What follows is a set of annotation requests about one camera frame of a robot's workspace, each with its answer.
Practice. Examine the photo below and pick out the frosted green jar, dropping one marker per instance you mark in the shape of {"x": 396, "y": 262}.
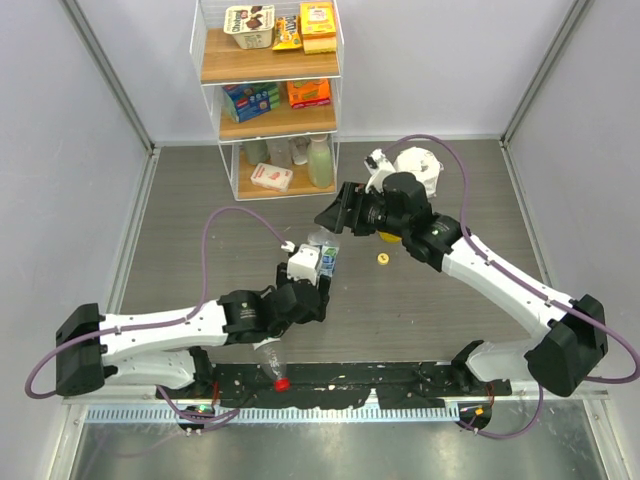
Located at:
{"x": 256, "y": 151}

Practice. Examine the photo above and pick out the clear bottle red label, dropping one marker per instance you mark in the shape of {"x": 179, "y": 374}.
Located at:
{"x": 271, "y": 357}

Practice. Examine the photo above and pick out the yellow orange box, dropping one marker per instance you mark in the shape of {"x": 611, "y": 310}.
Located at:
{"x": 318, "y": 27}

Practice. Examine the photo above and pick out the orange cracker box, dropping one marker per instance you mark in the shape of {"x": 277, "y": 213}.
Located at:
{"x": 308, "y": 93}

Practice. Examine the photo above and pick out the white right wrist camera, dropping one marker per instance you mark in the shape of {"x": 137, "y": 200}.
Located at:
{"x": 379, "y": 168}

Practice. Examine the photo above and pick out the clear bottle blue white label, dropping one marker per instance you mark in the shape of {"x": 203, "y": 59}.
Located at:
{"x": 329, "y": 246}

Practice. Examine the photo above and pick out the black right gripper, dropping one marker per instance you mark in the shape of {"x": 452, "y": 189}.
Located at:
{"x": 334, "y": 217}

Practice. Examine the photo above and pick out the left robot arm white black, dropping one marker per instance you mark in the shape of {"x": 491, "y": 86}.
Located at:
{"x": 164, "y": 348}

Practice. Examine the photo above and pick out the white pink soap box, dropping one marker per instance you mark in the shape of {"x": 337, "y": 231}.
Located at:
{"x": 271, "y": 177}

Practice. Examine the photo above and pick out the gold bottle cap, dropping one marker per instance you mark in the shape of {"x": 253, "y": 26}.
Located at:
{"x": 383, "y": 259}

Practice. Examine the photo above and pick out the white wire shelf rack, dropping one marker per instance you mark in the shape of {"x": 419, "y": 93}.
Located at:
{"x": 271, "y": 73}

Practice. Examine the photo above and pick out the crumpled white paper bag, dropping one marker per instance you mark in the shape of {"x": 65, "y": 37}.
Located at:
{"x": 423, "y": 164}

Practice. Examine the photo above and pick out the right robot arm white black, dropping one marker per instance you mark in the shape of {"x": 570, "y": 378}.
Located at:
{"x": 565, "y": 340}

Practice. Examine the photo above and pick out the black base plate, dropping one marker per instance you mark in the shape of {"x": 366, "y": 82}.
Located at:
{"x": 339, "y": 386}

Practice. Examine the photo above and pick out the clear plastic cup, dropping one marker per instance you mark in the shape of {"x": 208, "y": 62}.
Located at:
{"x": 279, "y": 152}

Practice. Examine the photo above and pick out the yellow snack packet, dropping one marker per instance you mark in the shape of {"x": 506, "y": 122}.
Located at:
{"x": 287, "y": 34}

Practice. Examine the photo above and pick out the yellow honey pomelo bottle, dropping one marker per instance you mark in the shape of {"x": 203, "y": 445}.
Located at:
{"x": 389, "y": 238}

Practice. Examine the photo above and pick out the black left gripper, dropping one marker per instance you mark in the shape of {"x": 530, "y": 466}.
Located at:
{"x": 323, "y": 283}

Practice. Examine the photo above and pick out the white slotted cable duct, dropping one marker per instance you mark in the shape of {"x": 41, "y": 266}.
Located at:
{"x": 370, "y": 412}

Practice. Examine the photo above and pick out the small white cup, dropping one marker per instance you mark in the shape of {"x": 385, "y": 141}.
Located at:
{"x": 298, "y": 148}

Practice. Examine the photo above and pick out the pale green bottle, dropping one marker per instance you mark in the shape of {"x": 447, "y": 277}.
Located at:
{"x": 320, "y": 161}

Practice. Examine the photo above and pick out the white yogurt tub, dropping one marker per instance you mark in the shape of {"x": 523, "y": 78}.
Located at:
{"x": 250, "y": 26}

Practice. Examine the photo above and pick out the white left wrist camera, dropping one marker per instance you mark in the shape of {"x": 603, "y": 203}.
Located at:
{"x": 303, "y": 263}

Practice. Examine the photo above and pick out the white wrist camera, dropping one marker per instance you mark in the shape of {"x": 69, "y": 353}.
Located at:
{"x": 379, "y": 168}
{"x": 303, "y": 263}

